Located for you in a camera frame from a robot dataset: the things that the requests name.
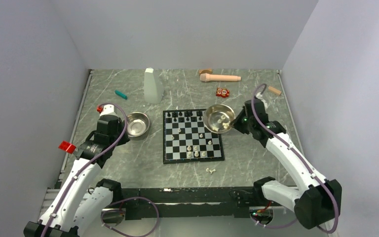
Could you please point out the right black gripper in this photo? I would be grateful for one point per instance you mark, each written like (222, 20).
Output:
(236, 122)

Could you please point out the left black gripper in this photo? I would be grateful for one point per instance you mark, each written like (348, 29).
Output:
(125, 139)

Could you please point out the steel bowl with chess pieces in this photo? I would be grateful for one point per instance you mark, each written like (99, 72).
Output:
(218, 118)

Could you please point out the black and white chessboard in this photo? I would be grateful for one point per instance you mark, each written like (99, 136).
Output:
(185, 138)

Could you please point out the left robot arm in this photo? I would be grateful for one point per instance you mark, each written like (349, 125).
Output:
(69, 215)

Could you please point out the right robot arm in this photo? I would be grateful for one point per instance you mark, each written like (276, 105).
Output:
(315, 200)

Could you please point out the white chess piece on table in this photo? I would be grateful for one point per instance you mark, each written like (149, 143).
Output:
(210, 170)

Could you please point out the empty steel bowl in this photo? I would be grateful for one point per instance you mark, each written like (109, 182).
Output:
(138, 124)

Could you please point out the teal plastic block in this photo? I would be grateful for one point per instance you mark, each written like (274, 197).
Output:
(121, 95)

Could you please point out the red owl toy block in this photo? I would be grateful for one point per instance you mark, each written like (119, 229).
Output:
(222, 92)

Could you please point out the small wooden block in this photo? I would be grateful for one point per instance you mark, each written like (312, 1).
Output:
(274, 90)

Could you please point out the red lego brick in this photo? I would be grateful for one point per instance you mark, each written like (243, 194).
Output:
(67, 147)

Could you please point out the grey plastic bottle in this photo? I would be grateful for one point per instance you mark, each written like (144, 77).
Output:
(153, 87)

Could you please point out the beige toy microphone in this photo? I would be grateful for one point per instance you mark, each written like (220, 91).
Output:
(210, 77)

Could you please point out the round wooden disc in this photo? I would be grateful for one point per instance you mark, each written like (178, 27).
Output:
(205, 71)

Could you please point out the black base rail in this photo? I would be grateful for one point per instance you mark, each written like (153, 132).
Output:
(237, 202)

